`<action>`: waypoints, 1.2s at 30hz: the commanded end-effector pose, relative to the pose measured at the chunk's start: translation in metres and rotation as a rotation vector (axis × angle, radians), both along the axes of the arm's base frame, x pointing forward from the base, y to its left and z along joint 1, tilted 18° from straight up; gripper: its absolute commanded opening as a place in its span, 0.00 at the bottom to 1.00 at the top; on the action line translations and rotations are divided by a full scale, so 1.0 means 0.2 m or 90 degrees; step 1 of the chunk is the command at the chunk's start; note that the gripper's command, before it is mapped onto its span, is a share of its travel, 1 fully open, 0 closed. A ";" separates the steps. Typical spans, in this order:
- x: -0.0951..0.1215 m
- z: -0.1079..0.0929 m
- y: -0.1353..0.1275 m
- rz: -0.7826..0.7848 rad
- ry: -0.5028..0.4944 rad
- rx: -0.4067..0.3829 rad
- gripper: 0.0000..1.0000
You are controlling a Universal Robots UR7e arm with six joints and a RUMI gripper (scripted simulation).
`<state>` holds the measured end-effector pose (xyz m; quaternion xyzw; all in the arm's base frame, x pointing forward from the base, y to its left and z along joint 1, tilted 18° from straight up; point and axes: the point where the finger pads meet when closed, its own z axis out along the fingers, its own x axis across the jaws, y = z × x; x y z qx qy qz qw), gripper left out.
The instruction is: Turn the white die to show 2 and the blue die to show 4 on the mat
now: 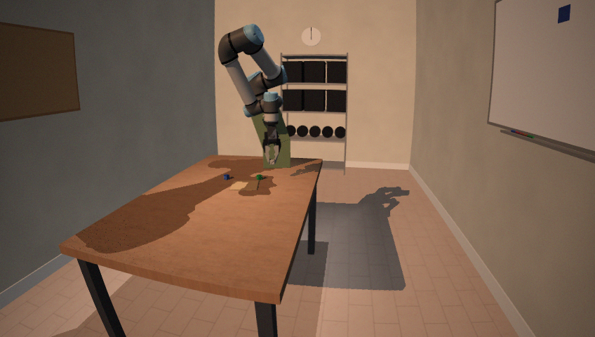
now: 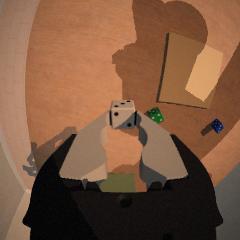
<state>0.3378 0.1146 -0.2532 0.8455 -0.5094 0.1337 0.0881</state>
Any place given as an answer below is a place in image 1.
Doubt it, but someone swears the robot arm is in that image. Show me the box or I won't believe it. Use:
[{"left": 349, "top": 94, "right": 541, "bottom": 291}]
[{"left": 218, "top": 24, "right": 288, "bottom": 122}]

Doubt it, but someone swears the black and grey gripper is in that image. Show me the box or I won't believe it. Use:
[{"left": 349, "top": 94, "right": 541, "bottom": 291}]
[{"left": 262, "top": 121, "right": 281, "bottom": 163}]

